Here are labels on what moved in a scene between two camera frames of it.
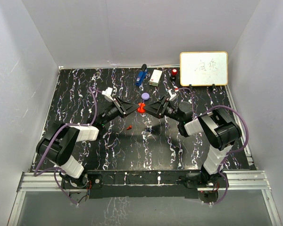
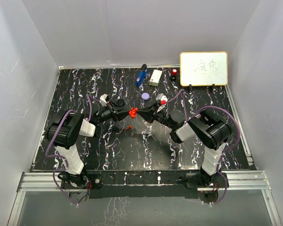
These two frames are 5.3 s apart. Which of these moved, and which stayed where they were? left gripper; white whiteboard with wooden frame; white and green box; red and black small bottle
Moved: left gripper
Stayed: red and black small bottle; white whiteboard with wooden frame; white and green box
